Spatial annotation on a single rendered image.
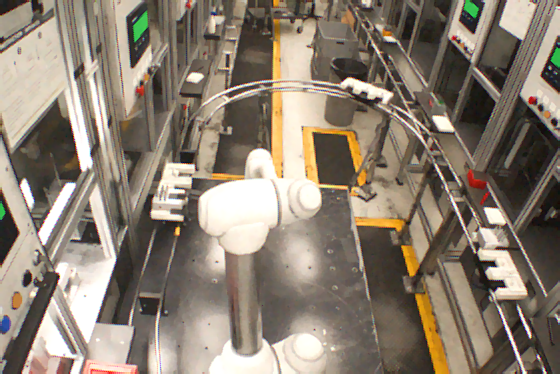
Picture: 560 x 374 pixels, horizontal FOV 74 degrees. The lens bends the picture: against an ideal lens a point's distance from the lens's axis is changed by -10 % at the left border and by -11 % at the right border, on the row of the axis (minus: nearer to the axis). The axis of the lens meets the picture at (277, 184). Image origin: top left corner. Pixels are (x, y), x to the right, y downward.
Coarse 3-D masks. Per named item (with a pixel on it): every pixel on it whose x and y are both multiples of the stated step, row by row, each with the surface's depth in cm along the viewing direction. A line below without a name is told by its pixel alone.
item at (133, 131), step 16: (160, 0) 192; (160, 16) 196; (160, 32) 200; (160, 64) 235; (160, 80) 242; (144, 112) 187; (128, 128) 164; (144, 128) 189; (128, 144) 166; (144, 144) 192; (128, 160) 168; (144, 160) 194; (128, 176) 170
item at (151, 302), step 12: (180, 144) 228; (180, 156) 228; (192, 156) 228; (156, 228) 179; (144, 264) 163; (168, 264) 165; (168, 276) 160; (144, 300) 155; (156, 300) 154; (144, 312) 160; (156, 312) 160
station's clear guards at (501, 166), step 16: (528, 112) 197; (512, 128) 195; (528, 128) 182; (544, 128) 203; (512, 144) 195; (528, 144) 181; (544, 144) 169; (496, 160) 209; (512, 160) 194; (528, 160) 181; (544, 160) 169; (496, 176) 208; (512, 176) 193; (528, 176) 180; (496, 192) 207; (512, 192) 192; (528, 192) 179; (512, 208) 191
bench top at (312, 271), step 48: (336, 192) 232; (144, 240) 191; (192, 240) 194; (288, 240) 200; (336, 240) 203; (144, 288) 170; (192, 288) 173; (288, 288) 179; (336, 288) 181; (144, 336) 153; (192, 336) 156; (288, 336) 160; (336, 336) 162
